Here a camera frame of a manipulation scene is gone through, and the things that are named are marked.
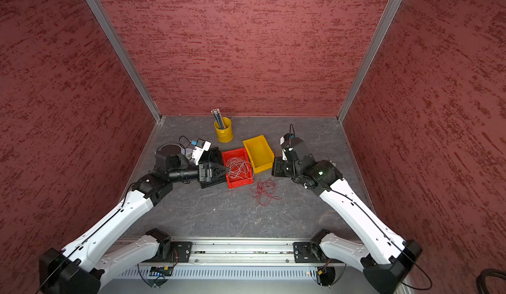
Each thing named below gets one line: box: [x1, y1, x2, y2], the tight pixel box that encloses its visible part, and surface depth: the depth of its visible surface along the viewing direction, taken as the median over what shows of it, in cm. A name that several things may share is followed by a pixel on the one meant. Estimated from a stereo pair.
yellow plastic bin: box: [242, 134, 275, 175], surface depth 103 cm
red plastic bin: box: [222, 147, 254, 190], surface depth 96 cm
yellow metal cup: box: [213, 117, 234, 144], surface depth 106 cm
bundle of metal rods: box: [210, 108, 226, 130], surface depth 105 cm
